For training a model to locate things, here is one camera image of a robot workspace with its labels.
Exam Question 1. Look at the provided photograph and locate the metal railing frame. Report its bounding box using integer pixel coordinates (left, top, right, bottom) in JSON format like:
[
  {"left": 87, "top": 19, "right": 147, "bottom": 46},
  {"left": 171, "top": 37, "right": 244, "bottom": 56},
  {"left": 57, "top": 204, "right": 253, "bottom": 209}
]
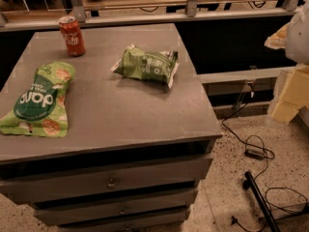
[{"left": 0, "top": 0, "right": 306, "bottom": 32}]

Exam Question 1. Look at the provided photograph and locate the black power adapter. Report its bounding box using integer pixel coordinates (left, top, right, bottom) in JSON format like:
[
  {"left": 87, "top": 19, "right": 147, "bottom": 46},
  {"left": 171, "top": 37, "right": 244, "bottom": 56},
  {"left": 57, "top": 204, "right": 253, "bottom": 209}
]
[{"left": 244, "top": 149, "right": 265, "bottom": 160}]

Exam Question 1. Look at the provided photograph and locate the black stand leg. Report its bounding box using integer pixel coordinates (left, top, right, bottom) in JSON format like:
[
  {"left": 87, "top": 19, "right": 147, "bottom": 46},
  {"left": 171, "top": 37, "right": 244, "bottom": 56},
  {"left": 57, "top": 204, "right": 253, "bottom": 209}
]
[{"left": 243, "top": 171, "right": 281, "bottom": 232}]

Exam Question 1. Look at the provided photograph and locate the red cola can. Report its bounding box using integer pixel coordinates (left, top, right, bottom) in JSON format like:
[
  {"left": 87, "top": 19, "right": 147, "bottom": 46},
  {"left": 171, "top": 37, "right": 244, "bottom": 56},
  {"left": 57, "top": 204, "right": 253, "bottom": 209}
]
[{"left": 59, "top": 15, "right": 86, "bottom": 56}]

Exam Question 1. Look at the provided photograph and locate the light green snack bag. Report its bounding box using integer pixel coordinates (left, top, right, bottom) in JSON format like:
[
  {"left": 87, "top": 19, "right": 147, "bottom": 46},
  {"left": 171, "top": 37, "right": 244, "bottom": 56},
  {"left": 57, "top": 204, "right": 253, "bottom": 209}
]
[{"left": 0, "top": 62, "right": 75, "bottom": 137}]

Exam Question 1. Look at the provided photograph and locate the grey drawer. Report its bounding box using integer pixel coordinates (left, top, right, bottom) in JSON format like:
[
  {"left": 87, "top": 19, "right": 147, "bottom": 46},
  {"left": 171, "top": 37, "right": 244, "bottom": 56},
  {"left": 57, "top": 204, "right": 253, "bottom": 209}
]
[
  {"left": 35, "top": 188, "right": 197, "bottom": 225},
  {"left": 0, "top": 155, "right": 212, "bottom": 204},
  {"left": 57, "top": 206, "right": 191, "bottom": 232}
]

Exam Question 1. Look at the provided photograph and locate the bottom grey drawer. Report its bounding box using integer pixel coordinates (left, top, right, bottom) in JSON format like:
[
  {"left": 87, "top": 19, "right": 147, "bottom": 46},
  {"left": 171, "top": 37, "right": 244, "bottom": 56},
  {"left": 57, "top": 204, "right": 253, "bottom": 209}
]
[{"left": 57, "top": 206, "right": 191, "bottom": 232}]

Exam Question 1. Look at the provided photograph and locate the top grey drawer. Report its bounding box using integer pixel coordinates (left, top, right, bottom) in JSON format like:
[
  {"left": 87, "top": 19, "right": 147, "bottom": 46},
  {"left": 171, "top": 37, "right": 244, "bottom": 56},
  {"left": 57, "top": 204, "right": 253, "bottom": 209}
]
[{"left": 0, "top": 155, "right": 212, "bottom": 204}]

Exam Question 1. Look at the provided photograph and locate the middle grey drawer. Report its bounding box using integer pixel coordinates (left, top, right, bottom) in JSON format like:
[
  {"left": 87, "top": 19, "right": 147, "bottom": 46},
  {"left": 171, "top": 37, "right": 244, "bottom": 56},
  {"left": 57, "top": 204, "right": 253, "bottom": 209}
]
[{"left": 35, "top": 188, "right": 197, "bottom": 225}]

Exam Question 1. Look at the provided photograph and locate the black floor cable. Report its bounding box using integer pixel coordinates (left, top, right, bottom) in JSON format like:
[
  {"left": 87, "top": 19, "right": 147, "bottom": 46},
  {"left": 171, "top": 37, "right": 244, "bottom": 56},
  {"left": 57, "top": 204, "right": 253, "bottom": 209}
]
[{"left": 221, "top": 80, "right": 309, "bottom": 232}]

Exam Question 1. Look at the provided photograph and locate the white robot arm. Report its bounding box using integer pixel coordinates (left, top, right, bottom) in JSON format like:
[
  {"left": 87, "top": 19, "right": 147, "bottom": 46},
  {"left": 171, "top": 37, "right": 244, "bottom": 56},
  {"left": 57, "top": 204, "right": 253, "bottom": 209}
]
[{"left": 265, "top": 1, "right": 309, "bottom": 124}]

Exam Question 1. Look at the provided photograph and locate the grey drawer cabinet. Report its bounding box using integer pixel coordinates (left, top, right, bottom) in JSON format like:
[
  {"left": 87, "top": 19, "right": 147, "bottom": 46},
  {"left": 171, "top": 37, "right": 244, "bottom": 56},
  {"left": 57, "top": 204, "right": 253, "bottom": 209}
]
[{"left": 0, "top": 23, "right": 224, "bottom": 232}]

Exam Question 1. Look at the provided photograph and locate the green jalapeno chip bag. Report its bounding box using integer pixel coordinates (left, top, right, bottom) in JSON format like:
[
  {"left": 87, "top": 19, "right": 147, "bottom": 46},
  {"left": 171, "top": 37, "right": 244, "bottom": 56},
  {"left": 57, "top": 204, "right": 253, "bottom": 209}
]
[{"left": 111, "top": 44, "right": 179, "bottom": 89}]

